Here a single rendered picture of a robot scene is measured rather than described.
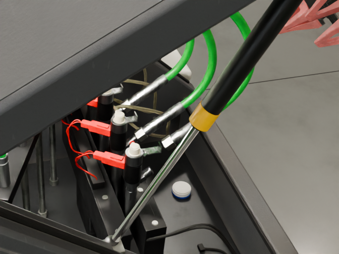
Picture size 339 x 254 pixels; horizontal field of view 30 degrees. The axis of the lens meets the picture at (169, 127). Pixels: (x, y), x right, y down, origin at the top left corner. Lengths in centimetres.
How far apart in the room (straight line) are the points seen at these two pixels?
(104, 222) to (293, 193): 160
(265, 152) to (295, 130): 22
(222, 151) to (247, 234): 18
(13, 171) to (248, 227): 45
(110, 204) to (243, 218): 26
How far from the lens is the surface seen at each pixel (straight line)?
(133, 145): 98
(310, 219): 251
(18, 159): 100
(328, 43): 91
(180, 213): 129
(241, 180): 121
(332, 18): 110
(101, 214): 108
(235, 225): 124
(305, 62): 334
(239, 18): 89
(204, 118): 51
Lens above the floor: 179
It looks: 40 degrees down
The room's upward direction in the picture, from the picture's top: 7 degrees clockwise
